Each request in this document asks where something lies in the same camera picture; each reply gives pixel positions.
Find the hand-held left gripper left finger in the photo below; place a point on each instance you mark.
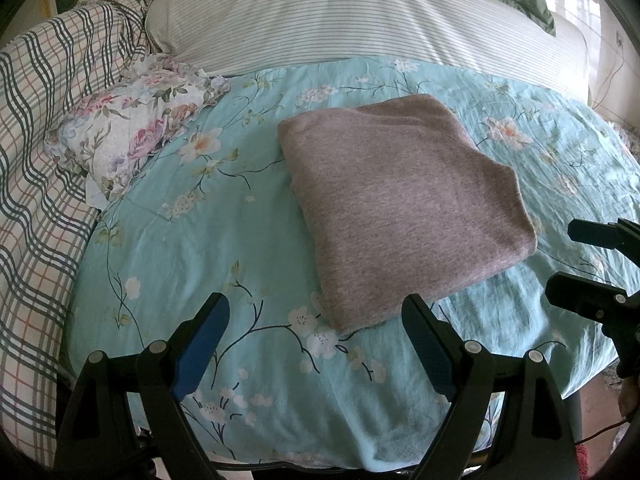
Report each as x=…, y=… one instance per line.
x=202, y=350

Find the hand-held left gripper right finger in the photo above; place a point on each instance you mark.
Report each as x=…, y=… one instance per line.
x=432, y=350

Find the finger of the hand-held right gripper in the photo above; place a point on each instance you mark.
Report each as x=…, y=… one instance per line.
x=585, y=297
x=600, y=232

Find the mauve knit garment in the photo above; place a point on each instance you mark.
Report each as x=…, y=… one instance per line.
x=400, y=200

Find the teal floral bedsheet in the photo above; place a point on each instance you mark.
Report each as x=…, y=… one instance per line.
x=200, y=240

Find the plaid blanket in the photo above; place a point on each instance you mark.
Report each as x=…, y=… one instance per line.
x=45, y=185

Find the white rose-print pillow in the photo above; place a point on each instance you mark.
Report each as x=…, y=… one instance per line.
x=130, y=125

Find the white striped pillow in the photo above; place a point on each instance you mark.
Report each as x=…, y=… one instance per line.
x=350, y=15

